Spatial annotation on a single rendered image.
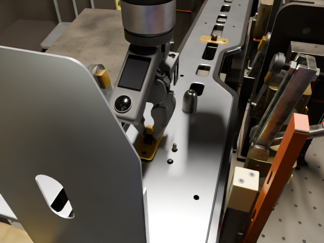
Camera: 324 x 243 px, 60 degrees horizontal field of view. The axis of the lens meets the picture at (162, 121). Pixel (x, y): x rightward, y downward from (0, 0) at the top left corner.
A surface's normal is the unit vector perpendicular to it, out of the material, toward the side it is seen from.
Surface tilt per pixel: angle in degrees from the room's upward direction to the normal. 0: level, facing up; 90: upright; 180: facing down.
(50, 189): 0
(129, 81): 32
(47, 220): 90
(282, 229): 0
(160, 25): 90
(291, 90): 90
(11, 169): 90
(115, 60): 0
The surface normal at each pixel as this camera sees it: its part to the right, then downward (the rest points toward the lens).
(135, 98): -0.19, -0.30
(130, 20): -0.58, 0.55
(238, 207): -0.29, 0.65
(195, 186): 0.00, -0.74
